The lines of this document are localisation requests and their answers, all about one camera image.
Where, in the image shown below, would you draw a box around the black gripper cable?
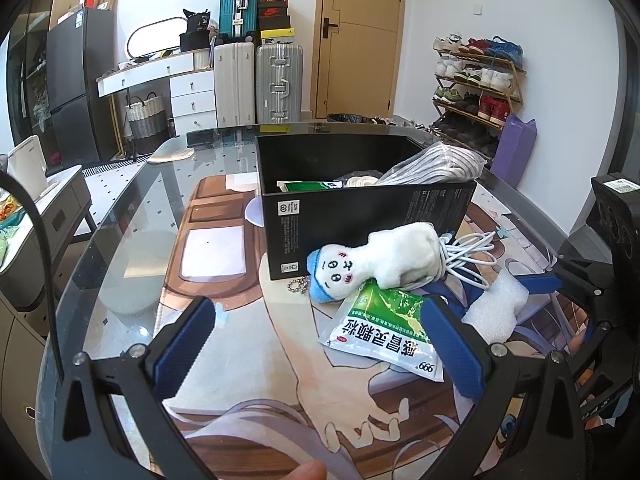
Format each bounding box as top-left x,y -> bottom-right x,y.
0,172 -> 68,386

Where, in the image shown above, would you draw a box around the oval mirror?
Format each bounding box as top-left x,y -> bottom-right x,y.
125,16 -> 188,61

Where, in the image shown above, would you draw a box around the white foam wrap piece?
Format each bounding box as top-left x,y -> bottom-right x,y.
460,277 -> 531,343

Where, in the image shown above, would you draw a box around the white suitcase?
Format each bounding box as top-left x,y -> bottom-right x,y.
213,41 -> 257,128

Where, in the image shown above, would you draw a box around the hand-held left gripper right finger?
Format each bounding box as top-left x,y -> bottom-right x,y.
422,295 -> 587,480

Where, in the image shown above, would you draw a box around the person's left hand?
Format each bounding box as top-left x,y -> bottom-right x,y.
270,460 -> 329,480

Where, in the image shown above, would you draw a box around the wooden shoe rack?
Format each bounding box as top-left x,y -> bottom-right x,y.
431,35 -> 528,161

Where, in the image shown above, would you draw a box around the wooden door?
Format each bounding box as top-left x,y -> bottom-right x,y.
315,0 -> 406,118

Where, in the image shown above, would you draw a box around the black cardboard box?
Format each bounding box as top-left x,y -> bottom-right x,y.
255,132 -> 478,281

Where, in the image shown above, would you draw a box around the purple paper bag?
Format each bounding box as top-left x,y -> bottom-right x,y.
492,114 -> 538,191

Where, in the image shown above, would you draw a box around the white charging cable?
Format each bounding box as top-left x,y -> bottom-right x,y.
435,230 -> 501,293

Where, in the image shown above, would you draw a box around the scattered loose shoes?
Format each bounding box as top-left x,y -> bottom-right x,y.
370,114 -> 431,131

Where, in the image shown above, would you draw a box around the green medicine sachet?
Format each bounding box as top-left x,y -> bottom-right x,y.
319,280 -> 446,383

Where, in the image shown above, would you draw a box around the printed cartoon table mat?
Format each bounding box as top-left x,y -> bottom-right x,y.
160,175 -> 601,480

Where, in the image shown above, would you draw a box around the printed bag of white laces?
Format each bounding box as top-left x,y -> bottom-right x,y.
377,141 -> 488,186

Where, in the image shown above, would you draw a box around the dark glass cabinet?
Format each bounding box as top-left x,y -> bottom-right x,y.
5,0 -> 56,161

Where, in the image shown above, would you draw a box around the round beige stool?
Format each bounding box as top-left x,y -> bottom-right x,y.
150,145 -> 197,165

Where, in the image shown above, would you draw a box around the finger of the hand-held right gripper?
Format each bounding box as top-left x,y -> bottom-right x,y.
570,311 -> 621,411
515,252 -> 619,311

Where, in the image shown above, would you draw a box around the grey side table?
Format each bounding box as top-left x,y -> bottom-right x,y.
0,165 -> 96,311

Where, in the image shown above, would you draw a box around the dark grey fridge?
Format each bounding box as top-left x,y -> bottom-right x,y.
46,7 -> 121,166

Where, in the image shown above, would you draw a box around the white dressing desk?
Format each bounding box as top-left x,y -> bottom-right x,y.
96,50 -> 218,133

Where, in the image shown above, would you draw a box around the woven laundry basket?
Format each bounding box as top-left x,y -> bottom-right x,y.
124,92 -> 168,141

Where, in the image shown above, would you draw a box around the silver suitcase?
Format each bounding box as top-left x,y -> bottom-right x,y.
255,44 -> 304,123

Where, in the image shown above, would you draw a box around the clear bag of cream laces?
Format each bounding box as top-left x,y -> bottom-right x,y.
332,172 -> 383,188

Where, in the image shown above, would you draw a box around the teal suitcase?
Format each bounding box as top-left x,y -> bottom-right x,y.
218,0 -> 260,41

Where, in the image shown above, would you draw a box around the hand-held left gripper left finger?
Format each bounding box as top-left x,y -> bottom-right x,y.
51,296 -> 217,480

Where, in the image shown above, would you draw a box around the rows of assorted shoes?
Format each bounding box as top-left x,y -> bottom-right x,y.
432,34 -> 525,158

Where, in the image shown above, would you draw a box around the white plush toy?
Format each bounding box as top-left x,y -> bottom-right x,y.
284,222 -> 443,304

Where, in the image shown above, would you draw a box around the green and white packet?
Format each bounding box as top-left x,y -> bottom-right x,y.
276,180 -> 346,193

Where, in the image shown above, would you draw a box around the pile of snack packets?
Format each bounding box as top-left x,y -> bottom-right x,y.
0,195 -> 26,261

